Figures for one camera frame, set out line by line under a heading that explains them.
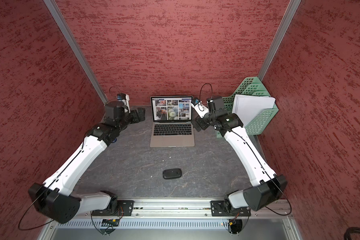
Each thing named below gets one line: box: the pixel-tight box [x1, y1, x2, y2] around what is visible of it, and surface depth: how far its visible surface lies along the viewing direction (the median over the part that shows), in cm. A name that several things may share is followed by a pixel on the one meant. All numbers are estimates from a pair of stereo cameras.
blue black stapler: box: [116, 93, 127, 101], surface depth 64 cm
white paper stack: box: [232, 94, 276, 127], surface depth 89 cm
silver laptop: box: [149, 95, 195, 148], surface depth 105 cm
